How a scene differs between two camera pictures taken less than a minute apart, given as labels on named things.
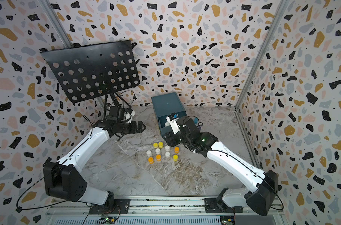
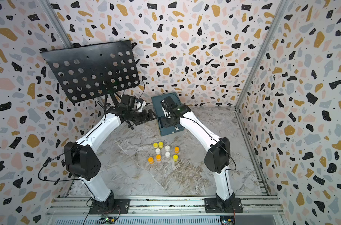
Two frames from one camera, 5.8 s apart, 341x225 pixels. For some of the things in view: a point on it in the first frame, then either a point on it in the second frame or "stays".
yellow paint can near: [175, 157] stays
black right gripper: [170, 138] -> [165, 124]
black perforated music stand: [91, 71] stays
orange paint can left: [151, 160] stays
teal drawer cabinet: [164, 104] stays
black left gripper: [134, 130] -> [145, 118]
